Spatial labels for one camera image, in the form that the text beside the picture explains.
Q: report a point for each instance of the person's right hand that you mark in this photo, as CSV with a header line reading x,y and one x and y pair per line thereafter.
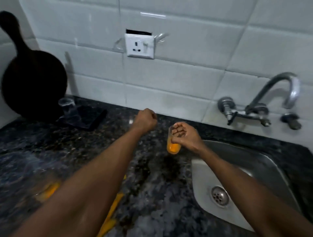
x,y
190,139

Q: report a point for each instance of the person's left hand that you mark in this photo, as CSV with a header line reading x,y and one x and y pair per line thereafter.
x,y
144,122

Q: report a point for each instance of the person's right thumb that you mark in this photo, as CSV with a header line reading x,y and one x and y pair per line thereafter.
x,y
178,140

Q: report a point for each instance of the person's left fingers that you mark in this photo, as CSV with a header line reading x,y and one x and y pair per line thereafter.
x,y
152,116

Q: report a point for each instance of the clear glass with orange juice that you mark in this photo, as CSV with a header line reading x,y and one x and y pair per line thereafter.
x,y
173,148

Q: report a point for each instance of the person's left forearm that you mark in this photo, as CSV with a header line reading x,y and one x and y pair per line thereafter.
x,y
93,185

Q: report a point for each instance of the person's right forearm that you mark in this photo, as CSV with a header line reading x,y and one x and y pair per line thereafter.
x,y
247,193

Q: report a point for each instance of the stainless steel sink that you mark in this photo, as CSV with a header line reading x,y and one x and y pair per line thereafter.
x,y
210,175

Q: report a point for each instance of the black flat tray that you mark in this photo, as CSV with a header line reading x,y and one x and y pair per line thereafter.
x,y
94,117

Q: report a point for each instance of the metal sink drain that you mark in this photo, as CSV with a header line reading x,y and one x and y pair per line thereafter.
x,y
219,196

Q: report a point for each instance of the small empty clear glass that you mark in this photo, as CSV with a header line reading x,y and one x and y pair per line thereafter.
x,y
69,109

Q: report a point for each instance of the yellow utensil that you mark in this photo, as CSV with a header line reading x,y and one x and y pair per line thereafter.
x,y
112,212

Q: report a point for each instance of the dark round wooden board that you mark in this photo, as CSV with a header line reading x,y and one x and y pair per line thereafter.
x,y
34,83

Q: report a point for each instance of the wide glass with orange juice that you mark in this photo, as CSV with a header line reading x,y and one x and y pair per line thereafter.
x,y
47,191

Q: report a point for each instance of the white wall socket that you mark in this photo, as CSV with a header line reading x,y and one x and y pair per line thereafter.
x,y
139,46

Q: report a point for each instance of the clear plastic wall hook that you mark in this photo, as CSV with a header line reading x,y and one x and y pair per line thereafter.
x,y
160,37
119,45

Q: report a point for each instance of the chrome wall faucet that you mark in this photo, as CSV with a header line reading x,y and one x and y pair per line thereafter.
x,y
256,111

